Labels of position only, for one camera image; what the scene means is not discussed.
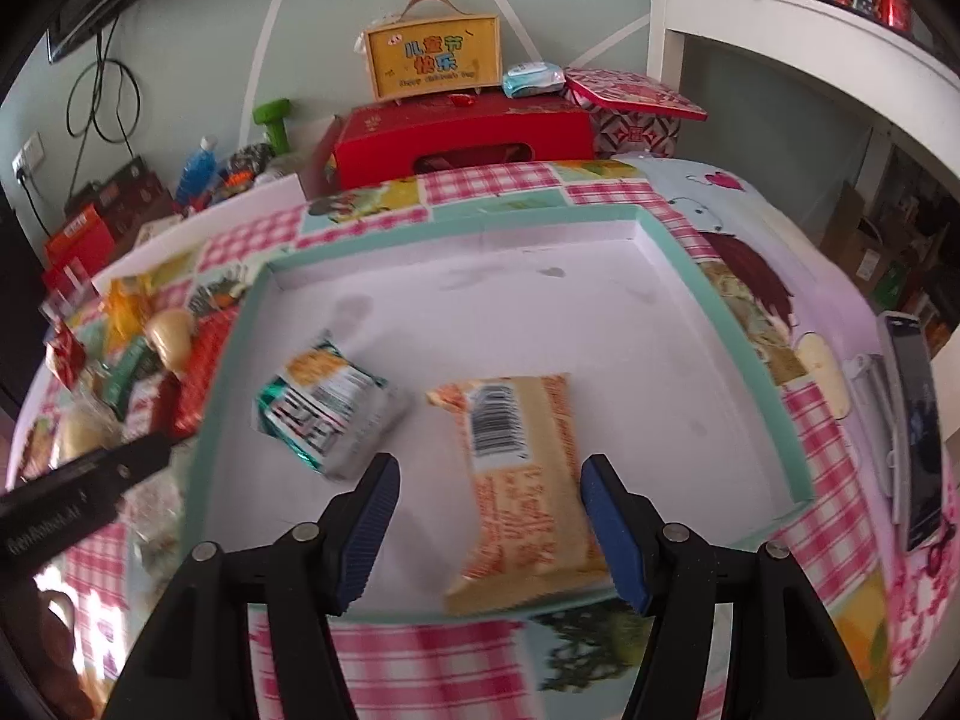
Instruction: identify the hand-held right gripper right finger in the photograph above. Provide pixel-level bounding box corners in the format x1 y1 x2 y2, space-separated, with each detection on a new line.
579 454 878 720

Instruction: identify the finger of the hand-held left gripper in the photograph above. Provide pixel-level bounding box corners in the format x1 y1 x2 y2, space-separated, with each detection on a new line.
97 435 175 492

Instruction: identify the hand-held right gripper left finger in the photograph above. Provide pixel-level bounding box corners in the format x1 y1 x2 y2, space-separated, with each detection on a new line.
101 452 402 720

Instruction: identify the shredded pastry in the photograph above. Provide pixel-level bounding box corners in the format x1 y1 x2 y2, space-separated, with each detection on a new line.
56 405 125 462

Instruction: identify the dark red patterned snack packet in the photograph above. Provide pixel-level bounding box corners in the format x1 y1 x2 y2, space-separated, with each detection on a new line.
172 311 241 440

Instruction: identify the orange beige snack packet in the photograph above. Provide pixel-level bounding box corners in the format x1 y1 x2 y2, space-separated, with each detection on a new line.
426 373 612 616

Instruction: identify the cream pastry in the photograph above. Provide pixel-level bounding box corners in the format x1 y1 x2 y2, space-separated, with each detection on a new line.
145 307 197 376

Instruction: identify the large red snack packet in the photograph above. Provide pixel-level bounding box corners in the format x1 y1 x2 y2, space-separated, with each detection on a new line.
45 322 87 391

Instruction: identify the green and white snack packet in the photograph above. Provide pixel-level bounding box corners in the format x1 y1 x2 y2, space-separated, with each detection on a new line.
255 330 413 481

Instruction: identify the teal-rimmed white tray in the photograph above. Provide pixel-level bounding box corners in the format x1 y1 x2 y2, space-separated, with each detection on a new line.
176 202 818 627

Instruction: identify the person's left hand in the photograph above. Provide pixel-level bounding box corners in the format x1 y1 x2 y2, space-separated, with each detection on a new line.
0 581 98 720

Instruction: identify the small red clear-lid box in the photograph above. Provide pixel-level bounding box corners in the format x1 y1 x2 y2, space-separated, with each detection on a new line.
41 255 95 301

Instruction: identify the red flat box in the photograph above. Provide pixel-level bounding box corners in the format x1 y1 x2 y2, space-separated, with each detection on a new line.
43 204 117 271

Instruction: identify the white phone stand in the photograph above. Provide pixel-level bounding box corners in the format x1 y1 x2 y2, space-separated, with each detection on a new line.
841 352 905 522

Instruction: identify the blue liquid bottle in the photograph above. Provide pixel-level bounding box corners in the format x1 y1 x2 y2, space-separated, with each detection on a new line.
175 136 220 207

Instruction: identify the black smartphone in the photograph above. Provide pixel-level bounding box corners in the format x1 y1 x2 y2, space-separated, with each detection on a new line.
877 311 944 554

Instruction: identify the camouflage toy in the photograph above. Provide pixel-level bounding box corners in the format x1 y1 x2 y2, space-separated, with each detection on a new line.
225 142 275 181

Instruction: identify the pink checkered printed tablecloth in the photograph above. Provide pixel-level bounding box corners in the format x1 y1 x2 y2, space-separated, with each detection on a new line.
7 154 953 720

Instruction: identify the green dumbbell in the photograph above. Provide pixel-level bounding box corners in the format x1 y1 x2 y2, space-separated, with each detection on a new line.
253 101 297 155

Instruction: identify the cardboard box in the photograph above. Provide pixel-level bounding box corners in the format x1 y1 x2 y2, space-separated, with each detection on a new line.
817 180 893 293

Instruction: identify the red gift box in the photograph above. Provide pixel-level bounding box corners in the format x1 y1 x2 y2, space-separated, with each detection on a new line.
322 94 597 192

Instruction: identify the red patterned octagonal box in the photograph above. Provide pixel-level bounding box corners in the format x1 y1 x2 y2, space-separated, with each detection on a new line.
562 67 707 160

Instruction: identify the blue wet wipes pack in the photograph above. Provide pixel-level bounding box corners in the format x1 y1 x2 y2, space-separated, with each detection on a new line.
501 62 567 98

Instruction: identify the white shelf unit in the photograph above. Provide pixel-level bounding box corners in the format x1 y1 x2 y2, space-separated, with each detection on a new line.
649 0 960 256

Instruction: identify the white wall socket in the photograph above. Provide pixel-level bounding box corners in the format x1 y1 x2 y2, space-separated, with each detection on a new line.
11 133 44 179

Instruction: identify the black cable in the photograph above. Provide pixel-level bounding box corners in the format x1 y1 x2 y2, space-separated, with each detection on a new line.
66 15 140 196

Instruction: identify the dark wall screen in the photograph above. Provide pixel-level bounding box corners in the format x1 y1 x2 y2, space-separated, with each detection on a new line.
45 0 151 65

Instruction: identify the yellow case-shaped box with handle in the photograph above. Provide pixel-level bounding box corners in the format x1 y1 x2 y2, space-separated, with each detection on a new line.
356 0 502 102

